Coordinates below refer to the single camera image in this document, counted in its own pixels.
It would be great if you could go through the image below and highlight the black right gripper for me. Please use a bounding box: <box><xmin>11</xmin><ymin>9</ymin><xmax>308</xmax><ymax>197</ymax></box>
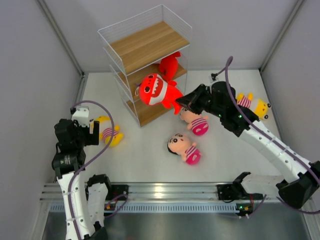
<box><xmin>175</xmin><ymin>84</ymin><xmax>225</xmax><ymax>119</ymax></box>

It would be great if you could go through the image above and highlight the pink bald baby doll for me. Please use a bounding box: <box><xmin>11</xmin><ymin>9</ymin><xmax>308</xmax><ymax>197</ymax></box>
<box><xmin>180</xmin><ymin>107</ymin><xmax>209</xmax><ymax>136</ymax></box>

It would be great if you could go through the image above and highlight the red shark plush toy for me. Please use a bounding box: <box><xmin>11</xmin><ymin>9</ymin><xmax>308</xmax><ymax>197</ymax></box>
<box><xmin>135</xmin><ymin>73</ymin><xmax>184</xmax><ymax>115</ymax></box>

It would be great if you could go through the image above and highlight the pink black-haired boy doll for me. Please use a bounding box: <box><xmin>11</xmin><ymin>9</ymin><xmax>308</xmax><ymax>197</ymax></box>
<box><xmin>167</xmin><ymin>133</ymin><xmax>202</xmax><ymax>166</ymax></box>

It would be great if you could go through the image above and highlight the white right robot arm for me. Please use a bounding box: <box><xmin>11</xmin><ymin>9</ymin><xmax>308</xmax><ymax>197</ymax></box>
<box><xmin>176</xmin><ymin>81</ymin><xmax>320</xmax><ymax>210</ymax></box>

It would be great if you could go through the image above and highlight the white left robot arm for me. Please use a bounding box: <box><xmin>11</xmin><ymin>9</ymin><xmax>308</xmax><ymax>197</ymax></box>
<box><xmin>51</xmin><ymin>119</ymin><xmax>113</xmax><ymax>240</ymax></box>

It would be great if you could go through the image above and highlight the yellow bear plush left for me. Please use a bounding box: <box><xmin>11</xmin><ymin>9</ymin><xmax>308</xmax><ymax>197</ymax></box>
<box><xmin>89</xmin><ymin>116</ymin><xmax>124</xmax><ymax>148</ymax></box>

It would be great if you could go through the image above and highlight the yellow bear plush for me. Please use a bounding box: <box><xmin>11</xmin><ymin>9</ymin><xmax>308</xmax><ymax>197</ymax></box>
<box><xmin>236</xmin><ymin>92</ymin><xmax>272</xmax><ymax>120</ymax></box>
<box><xmin>89</xmin><ymin>116</ymin><xmax>124</xmax><ymax>148</ymax></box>

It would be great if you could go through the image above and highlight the yellow bear plush right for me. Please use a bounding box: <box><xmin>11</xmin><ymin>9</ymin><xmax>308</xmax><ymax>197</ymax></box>
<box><xmin>236</xmin><ymin>92</ymin><xmax>272</xmax><ymax>120</ymax></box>

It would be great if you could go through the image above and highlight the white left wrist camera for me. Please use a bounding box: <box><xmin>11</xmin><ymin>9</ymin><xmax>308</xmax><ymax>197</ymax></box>
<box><xmin>70</xmin><ymin>106</ymin><xmax>90</xmax><ymax>127</ymax></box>

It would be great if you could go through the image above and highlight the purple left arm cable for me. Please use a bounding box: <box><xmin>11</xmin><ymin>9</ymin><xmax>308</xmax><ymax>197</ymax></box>
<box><xmin>67</xmin><ymin>100</ymin><xmax>129</xmax><ymax>240</ymax></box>

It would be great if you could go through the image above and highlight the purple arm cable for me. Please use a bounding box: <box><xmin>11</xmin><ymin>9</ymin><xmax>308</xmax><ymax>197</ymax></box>
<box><xmin>218</xmin><ymin>56</ymin><xmax>320</xmax><ymax>215</ymax></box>
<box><xmin>67</xmin><ymin>100</ymin><xmax>129</xmax><ymax>240</ymax></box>

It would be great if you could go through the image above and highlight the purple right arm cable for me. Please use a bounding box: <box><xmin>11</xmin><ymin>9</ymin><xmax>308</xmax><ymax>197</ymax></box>
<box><xmin>218</xmin><ymin>56</ymin><xmax>320</xmax><ymax>215</ymax></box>

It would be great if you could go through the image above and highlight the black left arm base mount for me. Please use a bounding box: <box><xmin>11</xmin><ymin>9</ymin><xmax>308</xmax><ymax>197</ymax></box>
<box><xmin>106</xmin><ymin>184</ymin><xmax>129</xmax><ymax>201</ymax></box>

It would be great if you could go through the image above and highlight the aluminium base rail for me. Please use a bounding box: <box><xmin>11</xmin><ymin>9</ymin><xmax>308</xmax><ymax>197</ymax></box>
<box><xmin>39</xmin><ymin>181</ymin><xmax>313</xmax><ymax>201</ymax></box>

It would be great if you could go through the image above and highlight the white wire wooden shelf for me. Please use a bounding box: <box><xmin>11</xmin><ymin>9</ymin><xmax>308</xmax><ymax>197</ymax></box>
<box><xmin>98</xmin><ymin>4</ymin><xmax>192</xmax><ymax>127</ymax></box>

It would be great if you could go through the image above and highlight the slotted grey cable duct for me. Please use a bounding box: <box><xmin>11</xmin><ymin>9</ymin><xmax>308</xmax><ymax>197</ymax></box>
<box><xmin>49</xmin><ymin>201</ymin><xmax>241</xmax><ymax>214</ymax></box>

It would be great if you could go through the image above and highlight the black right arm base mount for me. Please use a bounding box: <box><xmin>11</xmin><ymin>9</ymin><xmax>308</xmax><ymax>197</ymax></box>
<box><xmin>216</xmin><ymin>183</ymin><xmax>254</xmax><ymax>203</ymax></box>

